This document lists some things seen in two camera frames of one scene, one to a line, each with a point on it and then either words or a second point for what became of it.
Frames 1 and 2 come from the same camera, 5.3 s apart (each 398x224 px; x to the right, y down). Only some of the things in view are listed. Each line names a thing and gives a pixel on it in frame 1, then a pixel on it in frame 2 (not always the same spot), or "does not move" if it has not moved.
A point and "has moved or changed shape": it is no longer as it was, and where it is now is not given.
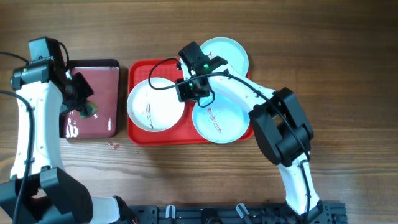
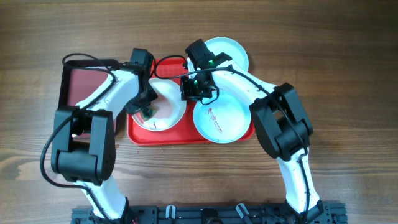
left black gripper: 87,92 → 153,94
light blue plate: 224,121 does not move
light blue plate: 229,50 does not move
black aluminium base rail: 331,213 does not move
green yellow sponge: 91,109 has moved or changed shape
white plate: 153,106 does not move
